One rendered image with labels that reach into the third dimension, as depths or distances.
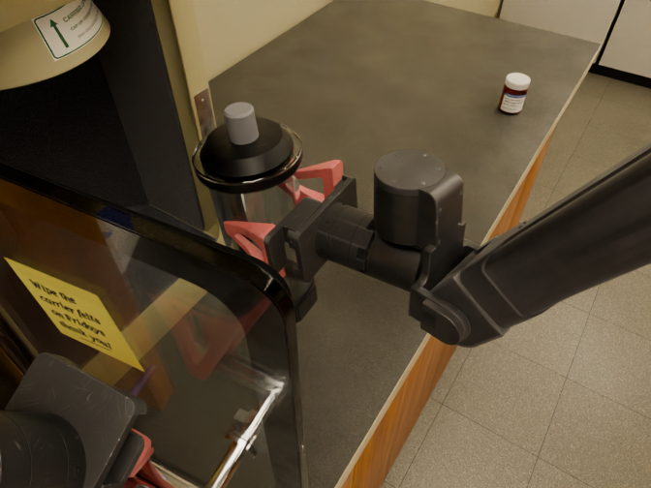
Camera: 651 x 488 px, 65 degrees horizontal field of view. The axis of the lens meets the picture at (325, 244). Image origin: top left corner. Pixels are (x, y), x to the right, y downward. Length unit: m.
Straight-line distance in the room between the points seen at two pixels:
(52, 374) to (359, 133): 0.84
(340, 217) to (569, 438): 1.43
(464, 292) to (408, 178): 0.10
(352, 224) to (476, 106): 0.73
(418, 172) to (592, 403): 1.55
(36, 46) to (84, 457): 0.34
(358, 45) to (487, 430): 1.18
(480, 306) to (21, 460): 0.30
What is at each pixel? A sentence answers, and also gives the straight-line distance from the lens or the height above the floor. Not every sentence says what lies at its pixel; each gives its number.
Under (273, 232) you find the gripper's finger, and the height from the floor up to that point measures 1.21.
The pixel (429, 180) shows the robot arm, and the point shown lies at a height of 1.28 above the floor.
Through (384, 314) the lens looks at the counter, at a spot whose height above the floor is 0.94.
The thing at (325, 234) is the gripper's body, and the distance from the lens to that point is 0.48.
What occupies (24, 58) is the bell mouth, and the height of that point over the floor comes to 1.33.
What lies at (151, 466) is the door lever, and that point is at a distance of 0.37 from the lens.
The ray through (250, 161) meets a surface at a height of 1.25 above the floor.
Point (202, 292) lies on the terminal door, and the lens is 0.22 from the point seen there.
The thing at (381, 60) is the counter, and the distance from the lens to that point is 1.30.
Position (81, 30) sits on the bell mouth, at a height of 1.34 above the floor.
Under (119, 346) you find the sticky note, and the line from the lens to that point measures 0.34.
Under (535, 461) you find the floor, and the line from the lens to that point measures 1.75.
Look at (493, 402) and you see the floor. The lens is 1.79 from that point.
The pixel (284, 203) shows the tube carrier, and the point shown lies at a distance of 0.51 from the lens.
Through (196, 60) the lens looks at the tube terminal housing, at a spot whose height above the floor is 1.27.
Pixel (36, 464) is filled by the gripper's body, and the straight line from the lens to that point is 0.26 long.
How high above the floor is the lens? 1.54
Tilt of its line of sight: 47 degrees down
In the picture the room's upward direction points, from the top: straight up
